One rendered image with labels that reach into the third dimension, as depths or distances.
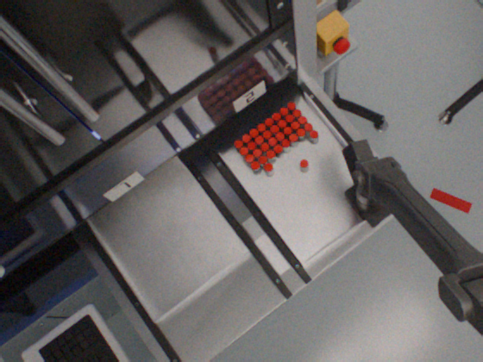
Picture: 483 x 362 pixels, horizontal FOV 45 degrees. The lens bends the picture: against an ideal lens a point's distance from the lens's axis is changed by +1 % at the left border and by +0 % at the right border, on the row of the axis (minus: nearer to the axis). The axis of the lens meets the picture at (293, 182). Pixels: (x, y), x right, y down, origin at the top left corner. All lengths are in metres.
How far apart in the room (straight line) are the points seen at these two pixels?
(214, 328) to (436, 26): 1.71
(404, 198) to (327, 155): 0.44
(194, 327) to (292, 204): 0.36
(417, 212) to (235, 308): 0.56
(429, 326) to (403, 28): 1.23
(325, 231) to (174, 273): 0.37
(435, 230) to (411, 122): 1.51
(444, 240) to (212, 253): 0.64
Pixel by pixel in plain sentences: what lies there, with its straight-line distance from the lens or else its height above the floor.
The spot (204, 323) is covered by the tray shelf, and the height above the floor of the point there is 0.88.
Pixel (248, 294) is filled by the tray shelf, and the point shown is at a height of 0.88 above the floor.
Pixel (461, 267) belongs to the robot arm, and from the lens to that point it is 0.86.
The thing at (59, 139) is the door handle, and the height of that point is 1.44.
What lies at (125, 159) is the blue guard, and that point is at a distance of 1.21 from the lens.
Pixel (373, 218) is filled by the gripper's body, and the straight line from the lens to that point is 1.26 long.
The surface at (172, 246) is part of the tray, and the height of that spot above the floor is 0.88.
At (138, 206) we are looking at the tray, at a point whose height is 0.88.
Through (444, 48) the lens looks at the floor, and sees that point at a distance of 2.57.
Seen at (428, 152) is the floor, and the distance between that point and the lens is 2.38.
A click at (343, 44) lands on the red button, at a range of 1.38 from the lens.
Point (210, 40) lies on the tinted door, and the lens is 1.07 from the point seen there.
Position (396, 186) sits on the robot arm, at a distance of 1.04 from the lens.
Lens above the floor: 2.23
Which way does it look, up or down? 75 degrees down
